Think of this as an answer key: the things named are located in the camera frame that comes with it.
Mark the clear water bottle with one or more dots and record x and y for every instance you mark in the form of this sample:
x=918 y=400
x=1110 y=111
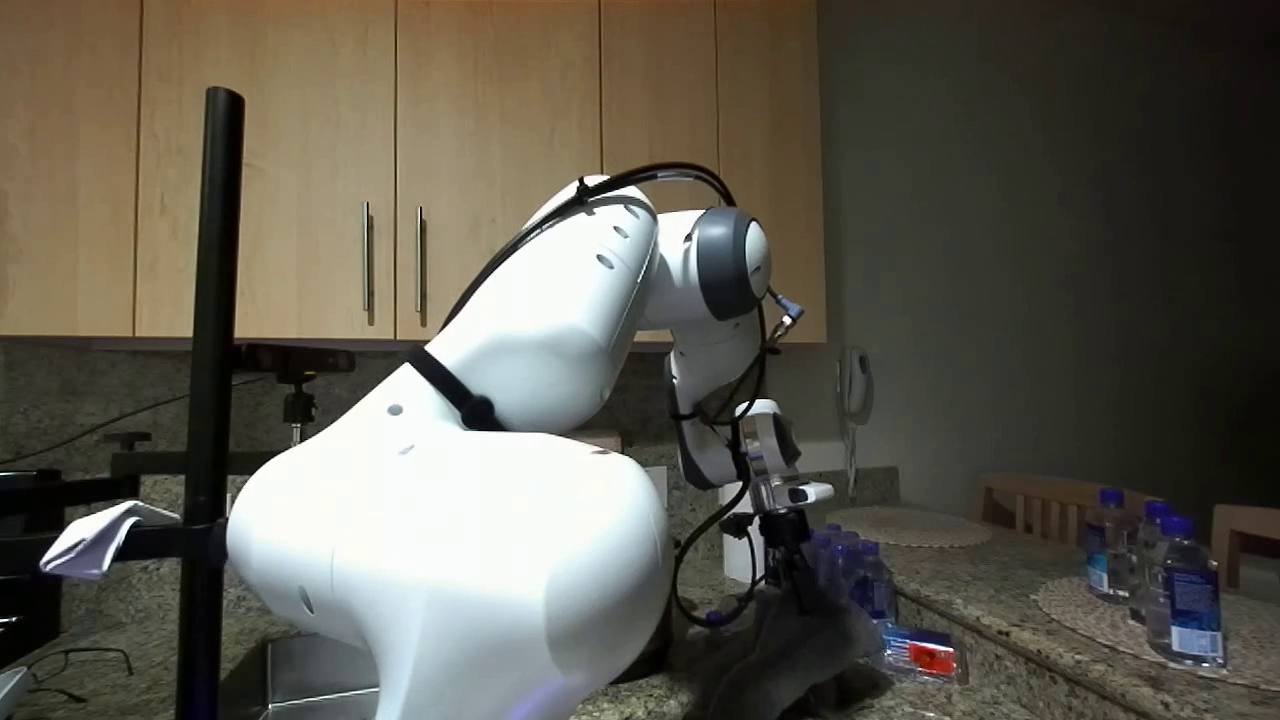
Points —
x=1150 y=567

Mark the light wooden wall cabinet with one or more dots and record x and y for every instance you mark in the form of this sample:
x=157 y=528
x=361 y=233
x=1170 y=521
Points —
x=267 y=134

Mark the blue capped packed bottle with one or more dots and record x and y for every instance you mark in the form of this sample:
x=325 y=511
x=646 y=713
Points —
x=849 y=574
x=883 y=584

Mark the red and white package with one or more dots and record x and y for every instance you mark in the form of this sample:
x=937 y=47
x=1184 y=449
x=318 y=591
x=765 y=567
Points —
x=920 y=659

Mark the black horizontal mounting bar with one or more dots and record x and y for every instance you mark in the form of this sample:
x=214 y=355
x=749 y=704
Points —
x=135 y=463

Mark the grey towel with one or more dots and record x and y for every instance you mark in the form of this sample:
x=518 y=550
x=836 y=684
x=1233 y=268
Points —
x=785 y=664

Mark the stainless steel sink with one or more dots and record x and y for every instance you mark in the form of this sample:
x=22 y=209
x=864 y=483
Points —
x=320 y=682

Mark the white crumpled paper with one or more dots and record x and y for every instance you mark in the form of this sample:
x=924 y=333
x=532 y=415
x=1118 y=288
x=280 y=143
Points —
x=100 y=535

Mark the black vertical pole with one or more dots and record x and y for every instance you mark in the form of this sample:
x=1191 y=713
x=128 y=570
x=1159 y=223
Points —
x=214 y=333

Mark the white cylinder container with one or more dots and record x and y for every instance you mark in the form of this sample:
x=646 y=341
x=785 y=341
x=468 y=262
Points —
x=740 y=555

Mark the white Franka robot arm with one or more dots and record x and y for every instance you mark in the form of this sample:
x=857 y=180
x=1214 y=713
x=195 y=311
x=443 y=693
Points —
x=453 y=562

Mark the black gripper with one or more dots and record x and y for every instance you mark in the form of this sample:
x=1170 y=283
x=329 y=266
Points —
x=785 y=543

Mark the black clamp knob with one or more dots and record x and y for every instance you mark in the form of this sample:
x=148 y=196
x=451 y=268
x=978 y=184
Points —
x=298 y=405

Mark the large round woven placemat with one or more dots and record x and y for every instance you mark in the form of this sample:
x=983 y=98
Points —
x=915 y=526

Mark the wide wooden slatted chair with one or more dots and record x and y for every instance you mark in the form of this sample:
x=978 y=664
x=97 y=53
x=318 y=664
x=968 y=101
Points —
x=1041 y=502

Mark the water bottle blue label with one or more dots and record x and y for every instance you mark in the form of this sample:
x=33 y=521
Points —
x=1195 y=601
x=1104 y=545

